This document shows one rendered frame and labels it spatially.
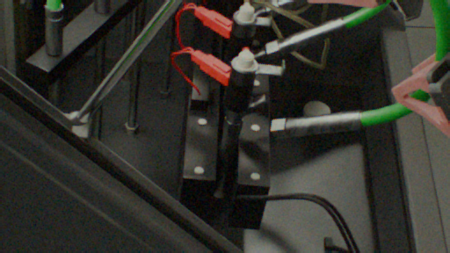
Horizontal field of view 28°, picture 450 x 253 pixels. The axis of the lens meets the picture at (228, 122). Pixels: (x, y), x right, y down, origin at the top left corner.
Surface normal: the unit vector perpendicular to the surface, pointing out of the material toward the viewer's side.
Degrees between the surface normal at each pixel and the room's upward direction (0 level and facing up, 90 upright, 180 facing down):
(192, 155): 0
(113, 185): 43
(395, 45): 0
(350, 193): 0
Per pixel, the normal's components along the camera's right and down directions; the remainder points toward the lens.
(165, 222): 0.77, -0.44
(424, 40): 0.14, -0.70
